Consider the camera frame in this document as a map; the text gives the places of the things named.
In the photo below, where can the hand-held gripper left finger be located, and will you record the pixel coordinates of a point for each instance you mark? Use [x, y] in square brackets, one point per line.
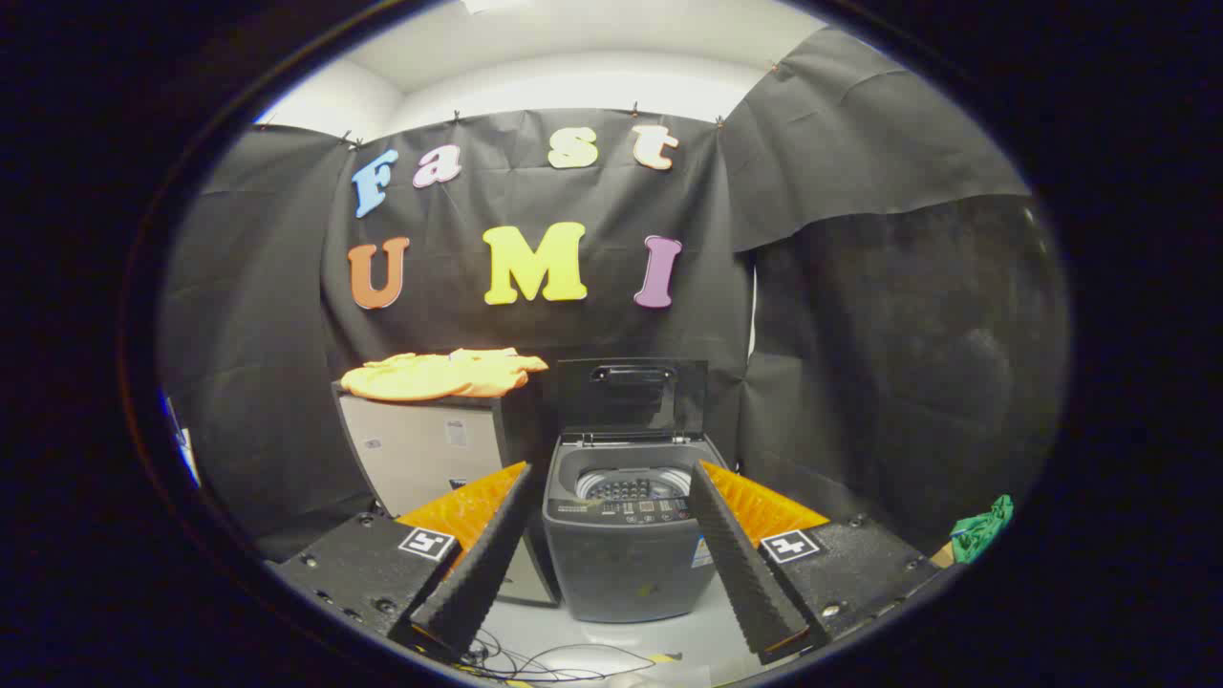
[482, 564]

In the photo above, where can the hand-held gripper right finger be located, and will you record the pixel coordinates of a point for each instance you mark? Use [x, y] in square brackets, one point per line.
[740, 573]

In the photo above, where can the dark grey washing machine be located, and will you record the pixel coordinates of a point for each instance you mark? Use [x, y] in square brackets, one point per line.
[621, 573]

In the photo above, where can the orange shirt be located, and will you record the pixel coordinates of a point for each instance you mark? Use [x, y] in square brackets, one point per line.
[430, 377]

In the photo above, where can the yellow black floor tape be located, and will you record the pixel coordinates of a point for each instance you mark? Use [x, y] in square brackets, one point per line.
[661, 657]

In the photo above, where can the grey cabinet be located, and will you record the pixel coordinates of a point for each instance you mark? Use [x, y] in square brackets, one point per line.
[420, 449]

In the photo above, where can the black backdrop cloth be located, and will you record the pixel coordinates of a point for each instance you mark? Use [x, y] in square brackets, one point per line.
[449, 325]

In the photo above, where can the green cloth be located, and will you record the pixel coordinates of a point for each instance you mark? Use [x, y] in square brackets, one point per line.
[979, 533]

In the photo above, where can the white and blue object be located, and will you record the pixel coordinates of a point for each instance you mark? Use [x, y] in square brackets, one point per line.
[186, 454]

